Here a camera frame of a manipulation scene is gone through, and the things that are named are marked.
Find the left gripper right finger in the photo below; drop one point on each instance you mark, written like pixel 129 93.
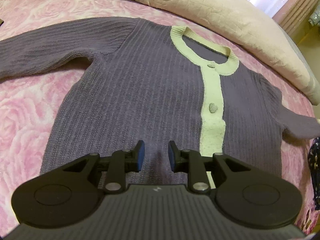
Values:
pixel 193 164

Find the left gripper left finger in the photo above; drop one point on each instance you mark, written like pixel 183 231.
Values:
pixel 120 163

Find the purple cream knit cardigan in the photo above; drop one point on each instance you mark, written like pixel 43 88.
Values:
pixel 154 83

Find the pink floral bed blanket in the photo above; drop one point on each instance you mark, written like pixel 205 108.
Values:
pixel 29 104

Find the navy floral folded garment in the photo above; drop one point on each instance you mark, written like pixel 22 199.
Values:
pixel 314 165

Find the rolled grey pink duvet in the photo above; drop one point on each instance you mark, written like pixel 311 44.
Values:
pixel 243 23

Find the pink curtain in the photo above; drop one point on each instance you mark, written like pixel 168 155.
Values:
pixel 294 13

